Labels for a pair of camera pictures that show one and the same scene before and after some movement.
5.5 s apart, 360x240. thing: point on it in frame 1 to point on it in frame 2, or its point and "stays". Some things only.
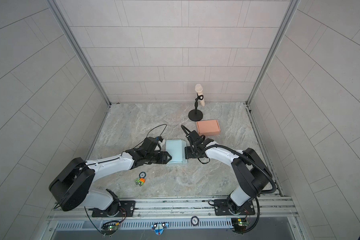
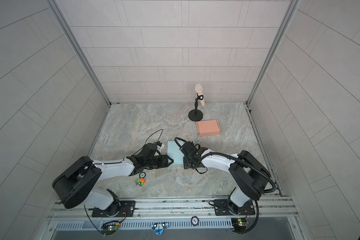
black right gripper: (187, 152) to (186, 166)
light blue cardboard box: (176, 148) stays
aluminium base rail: (278, 214) stays
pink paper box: (209, 127) stays
